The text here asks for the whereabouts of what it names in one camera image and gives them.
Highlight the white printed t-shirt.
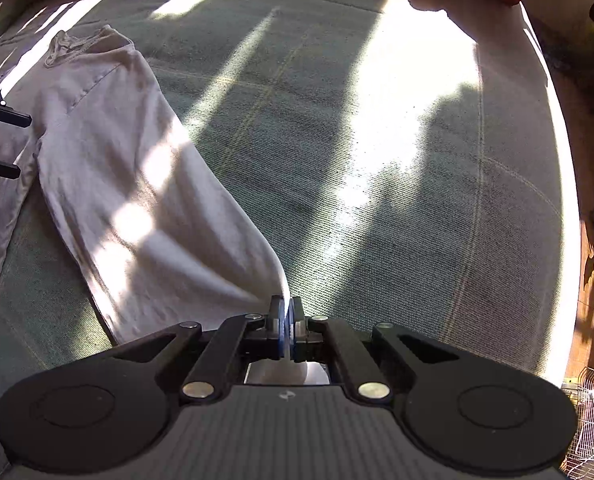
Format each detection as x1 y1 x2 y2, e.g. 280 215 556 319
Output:
0 26 289 342

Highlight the green plaid bed blanket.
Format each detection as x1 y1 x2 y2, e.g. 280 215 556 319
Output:
0 0 580 479

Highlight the wire basket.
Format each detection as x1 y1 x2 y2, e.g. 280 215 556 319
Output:
562 367 594 479

